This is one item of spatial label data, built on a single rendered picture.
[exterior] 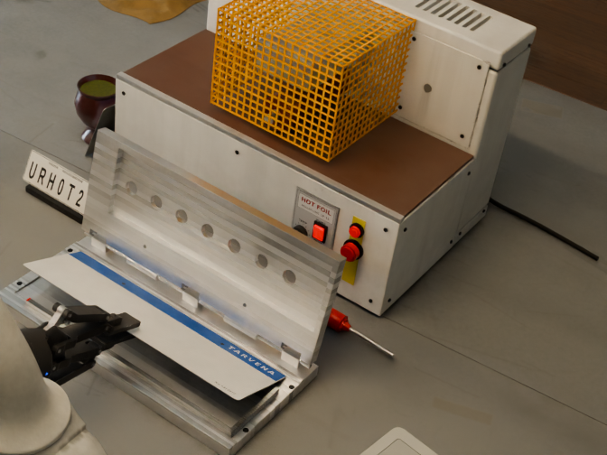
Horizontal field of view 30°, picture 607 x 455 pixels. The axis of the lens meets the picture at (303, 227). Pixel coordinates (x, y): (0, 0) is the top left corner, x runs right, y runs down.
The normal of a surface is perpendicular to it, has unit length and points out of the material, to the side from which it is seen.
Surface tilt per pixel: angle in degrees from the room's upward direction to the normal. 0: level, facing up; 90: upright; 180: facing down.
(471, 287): 0
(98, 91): 0
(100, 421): 0
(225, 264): 78
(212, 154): 90
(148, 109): 90
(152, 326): 22
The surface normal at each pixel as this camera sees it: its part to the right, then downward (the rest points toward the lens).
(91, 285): 0.32, -0.89
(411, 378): 0.12, -0.78
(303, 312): -0.54, 0.29
